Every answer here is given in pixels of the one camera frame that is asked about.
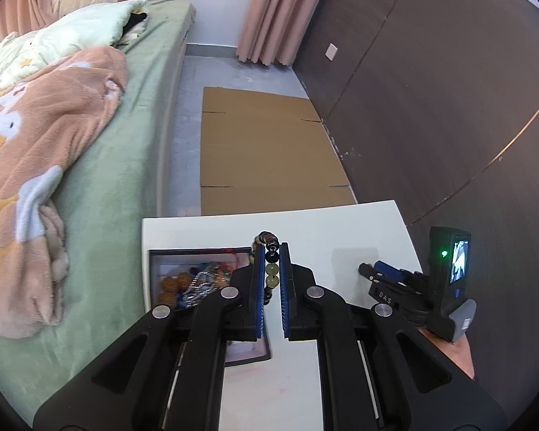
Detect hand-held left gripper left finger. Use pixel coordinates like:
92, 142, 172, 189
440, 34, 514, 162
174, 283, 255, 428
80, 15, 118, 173
32, 242, 267, 431

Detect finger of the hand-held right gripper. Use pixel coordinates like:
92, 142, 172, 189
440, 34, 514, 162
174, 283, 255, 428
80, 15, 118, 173
358, 262, 387, 284
373, 259, 425, 282

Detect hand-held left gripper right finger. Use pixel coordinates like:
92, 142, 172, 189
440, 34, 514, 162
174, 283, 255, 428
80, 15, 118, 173
280, 242, 508, 431

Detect multicolour stone bead bracelet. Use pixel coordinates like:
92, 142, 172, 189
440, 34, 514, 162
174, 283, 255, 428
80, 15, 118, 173
252, 231, 281, 306

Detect silver chain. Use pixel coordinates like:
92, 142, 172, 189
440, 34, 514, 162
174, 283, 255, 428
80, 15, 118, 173
180, 281, 221, 310

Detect brown wooden bead bracelet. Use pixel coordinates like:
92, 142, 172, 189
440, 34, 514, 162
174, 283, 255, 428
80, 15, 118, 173
158, 275, 194, 310

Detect black box with white inside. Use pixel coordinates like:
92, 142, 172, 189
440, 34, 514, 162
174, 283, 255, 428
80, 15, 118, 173
146, 245, 273, 366

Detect person's right forearm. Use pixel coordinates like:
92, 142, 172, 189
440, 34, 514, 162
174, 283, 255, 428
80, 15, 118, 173
415, 328, 477, 380

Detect flat brown cardboard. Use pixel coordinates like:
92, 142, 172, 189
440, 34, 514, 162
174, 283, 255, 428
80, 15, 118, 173
200, 86, 358, 216

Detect bed with green sheet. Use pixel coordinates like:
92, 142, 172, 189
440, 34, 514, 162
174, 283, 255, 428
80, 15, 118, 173
0, 0, 197, 423

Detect pink fleece blanket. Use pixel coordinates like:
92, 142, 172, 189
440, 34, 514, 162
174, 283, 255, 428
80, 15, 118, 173
0, 46, 129, 339

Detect pale printed quilt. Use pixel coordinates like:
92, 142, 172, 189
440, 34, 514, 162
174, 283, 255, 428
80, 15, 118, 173
0, 0, 151, 99

